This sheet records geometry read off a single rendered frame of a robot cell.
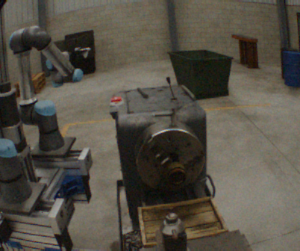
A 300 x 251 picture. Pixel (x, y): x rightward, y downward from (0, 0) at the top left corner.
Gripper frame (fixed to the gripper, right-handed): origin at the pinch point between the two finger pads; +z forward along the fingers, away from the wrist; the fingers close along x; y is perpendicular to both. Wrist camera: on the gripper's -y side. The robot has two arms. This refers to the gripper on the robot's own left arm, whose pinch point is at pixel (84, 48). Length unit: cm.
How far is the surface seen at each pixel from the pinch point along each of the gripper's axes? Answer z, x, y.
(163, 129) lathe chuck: -39, 72, 25
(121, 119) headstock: -34, 48, 27
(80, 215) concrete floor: 18, -31, 164
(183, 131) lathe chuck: -36, 80, 25
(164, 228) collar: -93, 96, 31
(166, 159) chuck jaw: -47, 78, 34
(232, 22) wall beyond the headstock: 1016, -78, 26
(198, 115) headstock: -16, 81, 25
